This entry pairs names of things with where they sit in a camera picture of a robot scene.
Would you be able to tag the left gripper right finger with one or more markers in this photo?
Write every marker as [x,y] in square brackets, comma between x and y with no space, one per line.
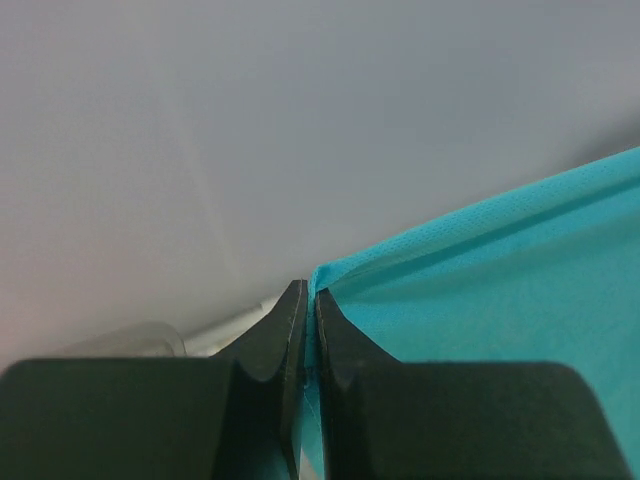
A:
[386,419]

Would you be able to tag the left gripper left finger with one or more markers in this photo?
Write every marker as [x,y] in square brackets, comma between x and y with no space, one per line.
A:
[233,415]

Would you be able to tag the teal t shirt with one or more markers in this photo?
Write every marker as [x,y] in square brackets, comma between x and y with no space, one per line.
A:
[547,271]

